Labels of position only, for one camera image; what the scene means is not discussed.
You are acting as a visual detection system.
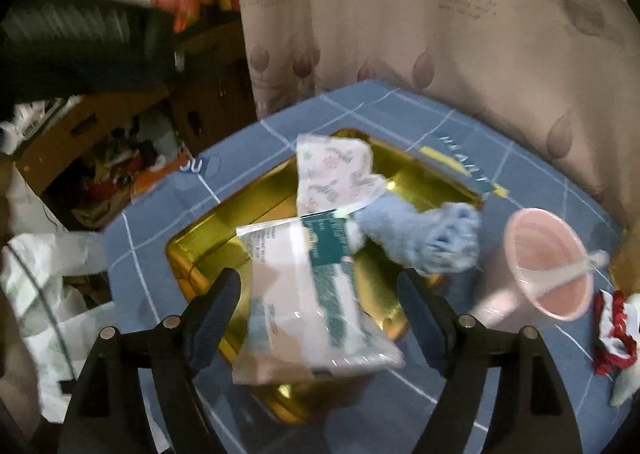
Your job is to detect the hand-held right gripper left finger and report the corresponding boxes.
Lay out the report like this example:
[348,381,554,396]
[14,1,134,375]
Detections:
[57,268,243,454]

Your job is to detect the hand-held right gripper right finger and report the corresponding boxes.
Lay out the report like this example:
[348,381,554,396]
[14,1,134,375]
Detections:
[396,268,583,454]

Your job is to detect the gold tin box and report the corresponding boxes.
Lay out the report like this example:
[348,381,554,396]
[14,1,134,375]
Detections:
[165,128,486,427]

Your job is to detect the light blue towel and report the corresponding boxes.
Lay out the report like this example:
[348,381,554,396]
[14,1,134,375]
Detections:
[352,197,483,277]

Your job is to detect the green white plastic packet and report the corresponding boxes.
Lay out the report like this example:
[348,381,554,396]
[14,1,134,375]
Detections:
[232,209,407,387]

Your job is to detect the white floral packet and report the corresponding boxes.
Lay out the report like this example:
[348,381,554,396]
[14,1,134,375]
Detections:
[295,133,386,217]

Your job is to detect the pink mug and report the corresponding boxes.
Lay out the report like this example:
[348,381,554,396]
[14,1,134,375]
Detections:
[472,207,598,327]

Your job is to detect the white plastic bag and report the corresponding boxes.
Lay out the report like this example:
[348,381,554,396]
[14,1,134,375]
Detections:
[0,231,116,425]

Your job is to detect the red frilled cloth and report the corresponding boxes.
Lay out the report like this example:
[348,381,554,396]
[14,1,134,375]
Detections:
[592,290,640,376]

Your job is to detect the blue checked bedsheet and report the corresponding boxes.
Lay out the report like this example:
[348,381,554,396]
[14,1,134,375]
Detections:
[102,79,640,454]

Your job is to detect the beige leaf print curtain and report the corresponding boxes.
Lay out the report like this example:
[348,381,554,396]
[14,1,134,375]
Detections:
[234,0,640,235]

